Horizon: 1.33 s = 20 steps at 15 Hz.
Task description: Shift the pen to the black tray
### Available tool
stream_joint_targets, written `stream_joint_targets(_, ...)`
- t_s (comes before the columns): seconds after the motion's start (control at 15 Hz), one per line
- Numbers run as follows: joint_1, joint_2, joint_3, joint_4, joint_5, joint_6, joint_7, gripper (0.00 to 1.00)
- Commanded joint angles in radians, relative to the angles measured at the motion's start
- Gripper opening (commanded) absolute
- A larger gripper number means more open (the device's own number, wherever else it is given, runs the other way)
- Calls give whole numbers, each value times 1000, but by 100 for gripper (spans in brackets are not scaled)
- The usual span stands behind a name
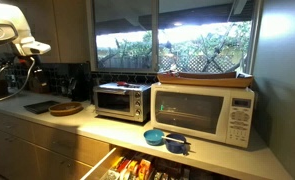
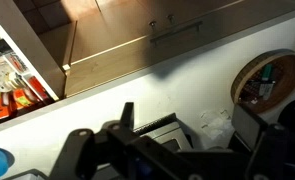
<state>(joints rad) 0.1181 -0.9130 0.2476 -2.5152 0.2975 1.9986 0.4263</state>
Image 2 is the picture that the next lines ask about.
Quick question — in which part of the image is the open wooden drawer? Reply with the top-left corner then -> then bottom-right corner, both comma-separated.
0,0 -> 66,124

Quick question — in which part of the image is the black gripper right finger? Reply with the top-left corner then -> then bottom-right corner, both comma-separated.
232,104 -> 295,180

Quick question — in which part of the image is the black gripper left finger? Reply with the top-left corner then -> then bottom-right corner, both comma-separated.
50,102 -> 201,180

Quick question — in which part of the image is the green marker in basket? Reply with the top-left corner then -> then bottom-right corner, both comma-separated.
261,64 -> 273,81

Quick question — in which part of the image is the metal drawer handle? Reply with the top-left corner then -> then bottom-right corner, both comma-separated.
150,14 -> 203,45

